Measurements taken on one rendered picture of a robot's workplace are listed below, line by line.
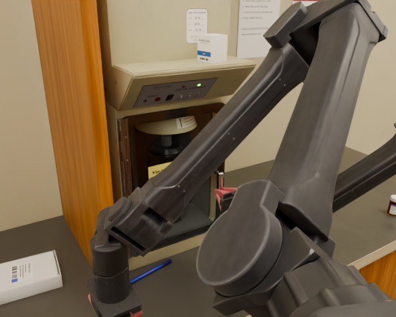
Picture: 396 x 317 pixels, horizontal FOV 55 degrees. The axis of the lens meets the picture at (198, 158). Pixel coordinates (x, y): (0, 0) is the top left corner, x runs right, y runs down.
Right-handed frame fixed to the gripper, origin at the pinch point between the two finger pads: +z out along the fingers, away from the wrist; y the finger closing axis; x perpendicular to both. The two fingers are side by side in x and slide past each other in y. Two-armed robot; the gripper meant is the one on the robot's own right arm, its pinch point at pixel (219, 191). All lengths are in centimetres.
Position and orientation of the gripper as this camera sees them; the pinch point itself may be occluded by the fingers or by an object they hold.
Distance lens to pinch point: 106.9
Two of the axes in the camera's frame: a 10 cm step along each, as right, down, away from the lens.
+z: -5.1, -3.6, 7.8
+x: -0.1, 9.1, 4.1
